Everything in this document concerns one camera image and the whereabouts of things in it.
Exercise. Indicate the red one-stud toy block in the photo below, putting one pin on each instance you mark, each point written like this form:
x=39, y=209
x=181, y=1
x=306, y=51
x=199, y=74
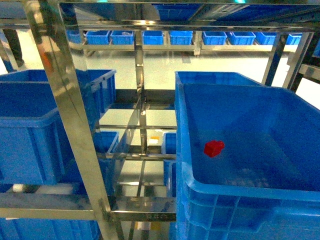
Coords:
x=213, y=148

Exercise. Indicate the large blue target crate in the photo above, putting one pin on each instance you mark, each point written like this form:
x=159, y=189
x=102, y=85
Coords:
x=265, y=183

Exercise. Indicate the blue crate left of rack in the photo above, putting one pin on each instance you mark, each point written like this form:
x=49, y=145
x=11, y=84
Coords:
x=34, y=146

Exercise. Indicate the steel storage rack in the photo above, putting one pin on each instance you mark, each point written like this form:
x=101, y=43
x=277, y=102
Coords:
x=297, y=34

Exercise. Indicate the person in dark clothes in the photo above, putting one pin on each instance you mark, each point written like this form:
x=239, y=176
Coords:
x=15, y=46

